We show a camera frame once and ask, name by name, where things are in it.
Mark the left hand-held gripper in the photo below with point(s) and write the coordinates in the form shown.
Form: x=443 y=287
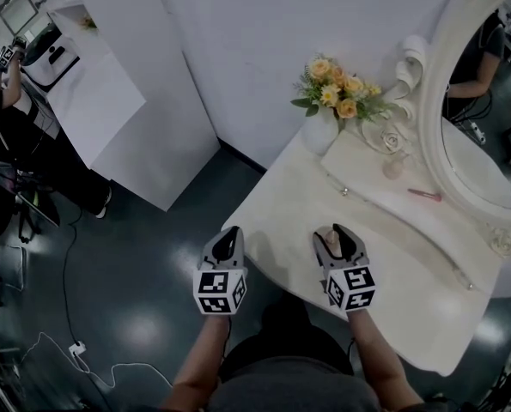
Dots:
x=218 y=290

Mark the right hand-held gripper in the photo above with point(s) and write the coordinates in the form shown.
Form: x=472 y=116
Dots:
x=351 y=288

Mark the person's left forearm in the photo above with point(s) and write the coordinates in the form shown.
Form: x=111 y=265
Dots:
x=199 y=359

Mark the person's right forearm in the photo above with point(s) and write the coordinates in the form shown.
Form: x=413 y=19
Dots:
x=373 y=354

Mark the white dressing table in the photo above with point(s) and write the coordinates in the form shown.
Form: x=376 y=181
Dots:
x=392 y=247

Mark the person's black trousers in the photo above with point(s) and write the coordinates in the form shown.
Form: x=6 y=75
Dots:
x=287 y=328

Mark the small clear glass jar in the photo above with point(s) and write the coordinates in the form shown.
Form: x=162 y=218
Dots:
x=392 y=167

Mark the white vase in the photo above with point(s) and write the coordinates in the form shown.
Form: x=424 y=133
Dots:
x=319 y=133

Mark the person's grey shirt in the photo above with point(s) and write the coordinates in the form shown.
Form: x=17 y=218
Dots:
x=293 y=386

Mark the yellow flower bouquet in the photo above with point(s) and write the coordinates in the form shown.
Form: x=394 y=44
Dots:
x=338 y=88

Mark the white power strip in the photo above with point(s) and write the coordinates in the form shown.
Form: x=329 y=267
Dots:
x=77 y=348

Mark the oval white-framed mirror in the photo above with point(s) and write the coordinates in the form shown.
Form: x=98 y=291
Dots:
x=478 y=144

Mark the white cabinet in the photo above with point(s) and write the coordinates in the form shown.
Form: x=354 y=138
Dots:
x=135 y=80

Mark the black and white appliance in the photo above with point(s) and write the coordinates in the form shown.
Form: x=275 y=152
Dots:
x=49 y=58

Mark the small flower bunch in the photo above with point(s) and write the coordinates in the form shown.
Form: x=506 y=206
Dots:
x=87 y=22

